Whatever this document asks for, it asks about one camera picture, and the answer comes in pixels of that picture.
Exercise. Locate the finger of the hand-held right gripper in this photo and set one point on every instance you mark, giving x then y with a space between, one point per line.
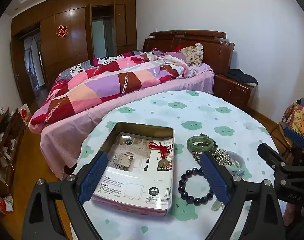
269 155
294 135

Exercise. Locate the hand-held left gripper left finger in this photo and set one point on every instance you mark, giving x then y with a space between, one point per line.
94 175

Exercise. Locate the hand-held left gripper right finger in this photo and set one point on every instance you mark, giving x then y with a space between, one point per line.
214 177

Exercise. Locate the pale jade bangle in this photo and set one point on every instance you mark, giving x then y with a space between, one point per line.
240 166

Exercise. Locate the green jade bangle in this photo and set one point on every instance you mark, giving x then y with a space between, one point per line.
190 146

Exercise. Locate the rectangular metal tin box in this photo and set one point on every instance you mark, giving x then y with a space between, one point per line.
122 127

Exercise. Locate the person's right hand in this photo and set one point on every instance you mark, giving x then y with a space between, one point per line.
291 213

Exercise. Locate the chair with colourful cushion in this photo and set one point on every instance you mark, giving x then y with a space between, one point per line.
302 117

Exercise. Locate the small pale jade pendant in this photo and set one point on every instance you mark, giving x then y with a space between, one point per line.
215 206

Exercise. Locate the printed paper leaflet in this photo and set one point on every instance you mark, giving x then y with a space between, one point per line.
132 180

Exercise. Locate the red knot coin charm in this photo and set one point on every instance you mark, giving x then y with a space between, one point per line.
164 150

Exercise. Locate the wooden nightstand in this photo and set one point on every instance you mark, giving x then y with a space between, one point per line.
232 87

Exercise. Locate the dark clothing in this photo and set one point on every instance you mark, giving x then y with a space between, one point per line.
242 76

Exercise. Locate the patchwork pink quilt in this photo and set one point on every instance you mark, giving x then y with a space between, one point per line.
104 85

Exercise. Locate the low wooden cabinet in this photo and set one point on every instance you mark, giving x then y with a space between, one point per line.
9 135

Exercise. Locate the white and red shopping bag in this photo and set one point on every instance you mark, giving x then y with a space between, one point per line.
24 111

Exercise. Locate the wooden bed with pink sheet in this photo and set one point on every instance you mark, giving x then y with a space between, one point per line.
152 90

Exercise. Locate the floral pillow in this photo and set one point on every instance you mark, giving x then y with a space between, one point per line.
193 53

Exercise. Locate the brown wooden wardrobe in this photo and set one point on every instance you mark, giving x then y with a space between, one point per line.
74 35

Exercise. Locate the red paper decoration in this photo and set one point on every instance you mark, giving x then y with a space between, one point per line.
62 31

